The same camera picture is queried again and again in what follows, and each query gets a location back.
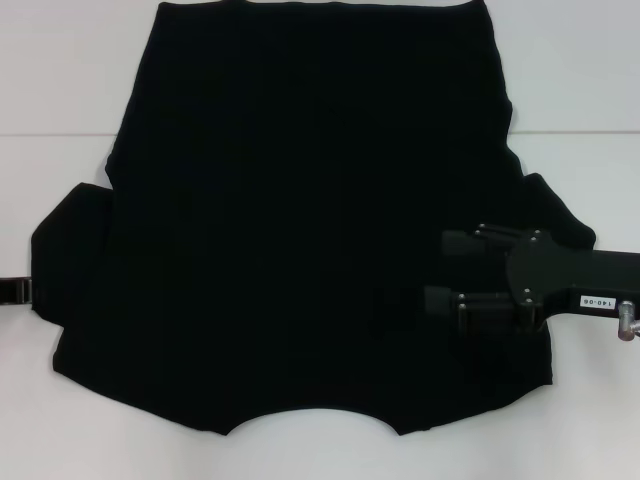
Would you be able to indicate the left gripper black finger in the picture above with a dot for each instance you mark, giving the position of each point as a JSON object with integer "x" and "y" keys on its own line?
{"x": 15, "y": 292}

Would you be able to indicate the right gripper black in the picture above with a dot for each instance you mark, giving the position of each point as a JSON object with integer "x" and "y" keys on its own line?
{"x": 560, "y": 275}

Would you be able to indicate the black shirt with white print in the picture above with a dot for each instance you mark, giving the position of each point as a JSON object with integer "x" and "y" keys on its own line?
{"x": 300, "y": 200}

